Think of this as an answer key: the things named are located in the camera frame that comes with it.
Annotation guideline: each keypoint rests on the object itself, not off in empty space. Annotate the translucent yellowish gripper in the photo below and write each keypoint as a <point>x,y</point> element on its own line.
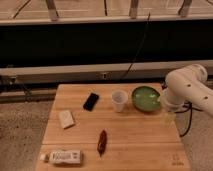
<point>169,118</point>

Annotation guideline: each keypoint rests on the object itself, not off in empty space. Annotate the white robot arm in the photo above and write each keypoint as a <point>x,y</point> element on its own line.
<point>186,84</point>

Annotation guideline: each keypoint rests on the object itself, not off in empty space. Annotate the green bowl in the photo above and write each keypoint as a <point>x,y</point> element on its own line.
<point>146,99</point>

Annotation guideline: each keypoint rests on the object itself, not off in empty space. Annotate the red chili pepper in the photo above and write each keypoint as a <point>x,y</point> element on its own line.
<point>102,143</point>

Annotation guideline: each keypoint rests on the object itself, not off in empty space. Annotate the black smartphone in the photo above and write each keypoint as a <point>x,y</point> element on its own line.
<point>91,102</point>

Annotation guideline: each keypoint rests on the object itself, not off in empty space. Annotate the white tube with label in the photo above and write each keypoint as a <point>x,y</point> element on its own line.
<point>62,157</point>

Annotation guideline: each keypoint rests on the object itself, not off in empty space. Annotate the grey metal rail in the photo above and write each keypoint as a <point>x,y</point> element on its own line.
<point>94,72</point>

